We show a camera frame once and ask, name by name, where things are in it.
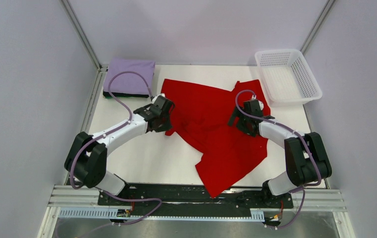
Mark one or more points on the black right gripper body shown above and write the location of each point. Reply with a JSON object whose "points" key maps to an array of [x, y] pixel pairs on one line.
{"points": [[242, 124]]}

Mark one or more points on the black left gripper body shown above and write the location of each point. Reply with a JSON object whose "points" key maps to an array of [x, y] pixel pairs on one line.
{"points": [[165, 124]]}

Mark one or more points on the red t shirt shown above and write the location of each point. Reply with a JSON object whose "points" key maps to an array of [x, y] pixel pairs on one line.
{"points": [[201, 117]]}

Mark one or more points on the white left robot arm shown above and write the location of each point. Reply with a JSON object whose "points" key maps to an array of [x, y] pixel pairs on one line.
{"points": [[87, 157]]}

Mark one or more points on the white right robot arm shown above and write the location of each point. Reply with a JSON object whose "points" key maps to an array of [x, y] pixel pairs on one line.
{"points": [[306, 160]]}

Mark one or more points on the lavender folded t shirt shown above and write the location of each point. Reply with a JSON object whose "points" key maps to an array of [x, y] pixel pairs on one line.
{"points": [[131, 76]]}

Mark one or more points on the black folded t shirt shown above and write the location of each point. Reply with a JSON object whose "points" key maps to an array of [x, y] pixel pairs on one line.
{"points": [[108, 95]]}

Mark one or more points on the white plastic basket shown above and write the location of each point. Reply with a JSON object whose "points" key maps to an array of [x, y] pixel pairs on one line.
{"points": [[287, 77]]}

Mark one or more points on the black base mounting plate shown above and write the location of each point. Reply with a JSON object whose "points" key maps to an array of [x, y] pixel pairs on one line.
{"points": [[194, 200]]}

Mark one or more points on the aluminium front rail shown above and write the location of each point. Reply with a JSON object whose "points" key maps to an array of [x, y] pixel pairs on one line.
{"points": [[316, 199]]}

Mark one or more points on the right aluminium frame post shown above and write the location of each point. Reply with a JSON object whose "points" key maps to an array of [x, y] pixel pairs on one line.
{"points": [[317, 25]]}

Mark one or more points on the aluminium frame post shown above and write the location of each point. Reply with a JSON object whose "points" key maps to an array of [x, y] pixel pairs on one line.
{"points": [[317, 25], [80, 32]]}

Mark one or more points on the left aluminium frame post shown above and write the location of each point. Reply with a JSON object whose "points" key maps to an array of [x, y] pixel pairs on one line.
{"points": [[80, 32]]}

